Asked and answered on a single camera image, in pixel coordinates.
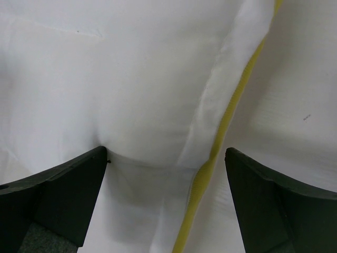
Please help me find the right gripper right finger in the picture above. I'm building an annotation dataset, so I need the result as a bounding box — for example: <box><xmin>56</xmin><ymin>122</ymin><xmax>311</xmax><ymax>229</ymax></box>
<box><xmin>225</xmin><ymin>148</ymin><xmax>336</xmax><ymax>252</ymax></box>

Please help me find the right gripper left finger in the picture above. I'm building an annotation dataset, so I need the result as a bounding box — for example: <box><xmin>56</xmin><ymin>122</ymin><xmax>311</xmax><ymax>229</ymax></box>
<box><xmin>1</xmin><ymin>147</ymin><xmax>107</xmax><ymax>252</ymax></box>

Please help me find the white pillow with yellow edge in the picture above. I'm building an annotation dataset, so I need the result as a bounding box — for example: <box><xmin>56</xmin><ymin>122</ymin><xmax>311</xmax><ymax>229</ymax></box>
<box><xmin>1</xmin><ymin>1</ymin><xmax>336</xmax><ymax>252</ymax></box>

